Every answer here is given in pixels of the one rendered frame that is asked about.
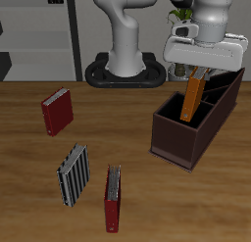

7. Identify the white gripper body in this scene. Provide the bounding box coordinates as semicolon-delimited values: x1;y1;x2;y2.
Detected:
163;32;249;73

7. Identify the orange book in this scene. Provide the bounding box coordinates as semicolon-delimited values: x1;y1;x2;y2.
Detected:
179;66;210;123

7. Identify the dark brown desk caddy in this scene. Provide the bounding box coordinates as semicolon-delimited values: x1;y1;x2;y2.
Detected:
149;67;246;173

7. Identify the red book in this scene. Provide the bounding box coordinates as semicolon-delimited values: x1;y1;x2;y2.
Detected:
103;164;123;234
40;86;75;138

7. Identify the black and white striped book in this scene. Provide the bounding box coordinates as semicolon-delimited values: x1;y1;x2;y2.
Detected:
56;142;91;208

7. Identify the pot plant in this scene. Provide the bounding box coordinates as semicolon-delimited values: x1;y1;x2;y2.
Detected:
167;8;198;82

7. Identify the grey shelf unit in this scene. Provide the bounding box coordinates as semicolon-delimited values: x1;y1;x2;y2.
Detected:
0;0;83;82

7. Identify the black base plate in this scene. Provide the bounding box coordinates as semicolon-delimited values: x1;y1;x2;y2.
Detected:
84;51;168;89

